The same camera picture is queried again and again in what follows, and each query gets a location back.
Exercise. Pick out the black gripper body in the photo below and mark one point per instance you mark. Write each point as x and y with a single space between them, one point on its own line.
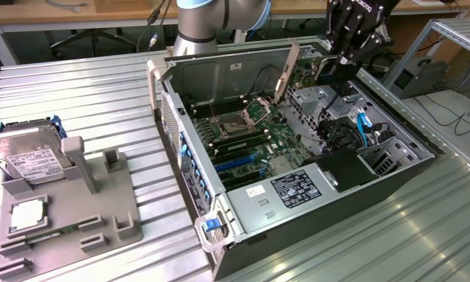
372 11

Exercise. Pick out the silver drive cage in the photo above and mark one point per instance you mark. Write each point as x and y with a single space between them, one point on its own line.
309 100

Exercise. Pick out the metal socket cover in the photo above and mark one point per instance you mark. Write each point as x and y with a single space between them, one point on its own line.
256 111

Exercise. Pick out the silver disk bay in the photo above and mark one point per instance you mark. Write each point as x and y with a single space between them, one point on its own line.
384 158

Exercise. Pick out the black RAM slot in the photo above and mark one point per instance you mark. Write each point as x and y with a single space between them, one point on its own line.
214 104
218 111

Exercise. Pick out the green motherboard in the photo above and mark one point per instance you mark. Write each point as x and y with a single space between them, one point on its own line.
281 147

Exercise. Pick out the thin locking lever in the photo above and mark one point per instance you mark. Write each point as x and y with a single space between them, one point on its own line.
212 108

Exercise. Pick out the CPU socket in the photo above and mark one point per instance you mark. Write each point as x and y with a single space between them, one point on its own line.
230 127

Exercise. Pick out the black plastic air shroud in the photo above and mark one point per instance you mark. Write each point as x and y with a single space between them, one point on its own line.
337 170

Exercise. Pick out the RAM stick in slot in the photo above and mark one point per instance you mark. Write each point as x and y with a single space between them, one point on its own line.
238 144

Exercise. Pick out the silver chipset heatsink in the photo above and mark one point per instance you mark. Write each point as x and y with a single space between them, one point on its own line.
281 166

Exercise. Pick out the silver power supply unit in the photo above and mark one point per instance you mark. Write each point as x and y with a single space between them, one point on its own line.
293 188

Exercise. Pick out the blue expansion slot clip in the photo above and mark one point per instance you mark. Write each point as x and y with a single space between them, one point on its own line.
193 165
204 187
208 198
182 145
198 177

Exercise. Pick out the black expansion slot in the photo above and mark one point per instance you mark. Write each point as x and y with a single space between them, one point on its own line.
241 179

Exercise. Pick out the cardboard box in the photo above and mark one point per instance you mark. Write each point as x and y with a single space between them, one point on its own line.
121 6

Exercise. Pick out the open black PC case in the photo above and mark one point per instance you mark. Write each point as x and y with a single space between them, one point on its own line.
337 220

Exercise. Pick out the office chair base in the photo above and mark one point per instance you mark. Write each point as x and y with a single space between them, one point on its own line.
92 38

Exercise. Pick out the blue case latch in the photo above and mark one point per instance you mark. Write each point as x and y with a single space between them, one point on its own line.
209 226

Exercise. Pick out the wooden desk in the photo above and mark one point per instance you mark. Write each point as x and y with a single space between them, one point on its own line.
23 14

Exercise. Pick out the grey plastic parts rack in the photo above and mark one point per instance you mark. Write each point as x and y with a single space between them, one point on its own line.
81 211

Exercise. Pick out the hard disk with blue caddy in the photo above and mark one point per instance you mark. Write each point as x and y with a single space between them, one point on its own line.
27 158

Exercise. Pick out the green RAM stick on rack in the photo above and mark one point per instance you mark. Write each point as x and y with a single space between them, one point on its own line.
51 235

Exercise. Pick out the silver CPU chip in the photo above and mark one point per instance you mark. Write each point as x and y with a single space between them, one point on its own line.
27 214

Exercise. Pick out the aluminium frame rack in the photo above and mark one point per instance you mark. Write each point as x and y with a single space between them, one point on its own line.
454 32

